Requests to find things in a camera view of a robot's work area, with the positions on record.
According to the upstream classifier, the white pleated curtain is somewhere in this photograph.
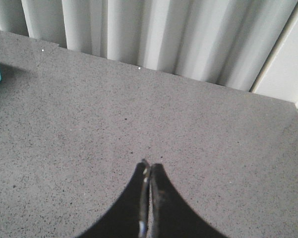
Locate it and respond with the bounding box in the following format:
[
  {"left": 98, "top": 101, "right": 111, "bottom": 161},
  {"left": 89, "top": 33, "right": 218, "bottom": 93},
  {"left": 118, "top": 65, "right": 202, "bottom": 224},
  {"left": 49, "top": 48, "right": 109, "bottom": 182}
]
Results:
[{"left": 0, "top": 0, "right": 298, "bottom": 91}]

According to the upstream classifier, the white window frame post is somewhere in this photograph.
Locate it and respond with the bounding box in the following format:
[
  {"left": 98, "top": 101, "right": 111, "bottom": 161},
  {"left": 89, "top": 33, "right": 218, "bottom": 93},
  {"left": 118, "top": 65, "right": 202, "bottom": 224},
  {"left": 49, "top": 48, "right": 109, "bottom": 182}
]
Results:
[{"left": 251, "top": 2, "right": 298, "bottom": 109}]

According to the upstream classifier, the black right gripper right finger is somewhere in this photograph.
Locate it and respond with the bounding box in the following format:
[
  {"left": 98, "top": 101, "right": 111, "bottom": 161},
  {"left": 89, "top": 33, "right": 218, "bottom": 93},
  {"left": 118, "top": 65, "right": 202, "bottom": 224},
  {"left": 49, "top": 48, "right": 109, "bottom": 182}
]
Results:
[{"left": 149, "top": 163, "right": 226, "bottom": 238}]

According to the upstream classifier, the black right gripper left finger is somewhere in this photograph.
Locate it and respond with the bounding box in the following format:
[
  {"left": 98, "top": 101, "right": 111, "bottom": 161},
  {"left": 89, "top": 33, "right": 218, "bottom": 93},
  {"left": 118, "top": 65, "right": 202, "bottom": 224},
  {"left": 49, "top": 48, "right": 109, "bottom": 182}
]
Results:
[{"left": 79, "top": 159, "right": 151, "bottom": 238}]

